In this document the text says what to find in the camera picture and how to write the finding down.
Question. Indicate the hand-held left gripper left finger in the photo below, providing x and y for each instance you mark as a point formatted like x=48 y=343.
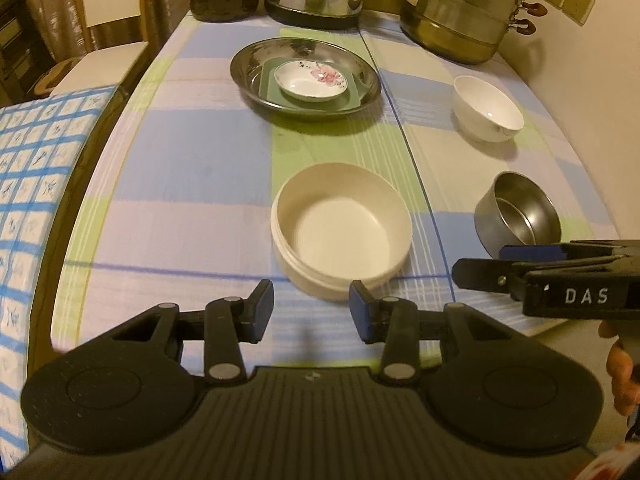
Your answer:
x=261 y=310

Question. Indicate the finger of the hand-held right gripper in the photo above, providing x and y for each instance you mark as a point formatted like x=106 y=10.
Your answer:
x=530 y=252
x=480 y=275

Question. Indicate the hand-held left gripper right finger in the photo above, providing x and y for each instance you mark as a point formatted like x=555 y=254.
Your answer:
x=361 y=312

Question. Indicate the stainless steel bowl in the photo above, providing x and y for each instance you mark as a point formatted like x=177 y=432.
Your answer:
x=525 y=215

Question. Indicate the cream plastic bowl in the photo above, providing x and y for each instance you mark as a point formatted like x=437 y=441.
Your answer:
x=340 y=230

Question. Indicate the white ceramic bowl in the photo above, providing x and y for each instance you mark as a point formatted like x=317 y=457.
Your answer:
x=487 y=110

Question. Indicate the green square plate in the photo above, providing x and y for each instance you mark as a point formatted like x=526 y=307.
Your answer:
x=270 y=90

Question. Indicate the small floral saucer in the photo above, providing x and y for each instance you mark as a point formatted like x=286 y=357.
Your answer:
x=305 y=85

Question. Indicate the large stainless steel plate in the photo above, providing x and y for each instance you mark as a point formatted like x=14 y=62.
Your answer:
x=250 y=67

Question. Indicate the person's right hand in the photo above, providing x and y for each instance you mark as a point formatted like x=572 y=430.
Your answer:
x=622 y=380

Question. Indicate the plaid tablecloth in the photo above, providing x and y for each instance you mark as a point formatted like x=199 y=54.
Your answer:
x=200 y=185

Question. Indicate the red white object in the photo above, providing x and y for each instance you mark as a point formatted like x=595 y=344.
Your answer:
x=615 y=462

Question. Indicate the stainless steel steamer pot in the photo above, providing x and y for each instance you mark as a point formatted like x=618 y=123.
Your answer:
x=455 y=10

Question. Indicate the blue white checked cloth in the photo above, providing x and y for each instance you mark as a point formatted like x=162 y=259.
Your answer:
x=35 y=185

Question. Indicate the white wooden chair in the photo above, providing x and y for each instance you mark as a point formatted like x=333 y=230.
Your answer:
x=110 y=10

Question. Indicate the beige patterned curtain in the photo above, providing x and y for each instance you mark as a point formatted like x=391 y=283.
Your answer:
x=55 y=0

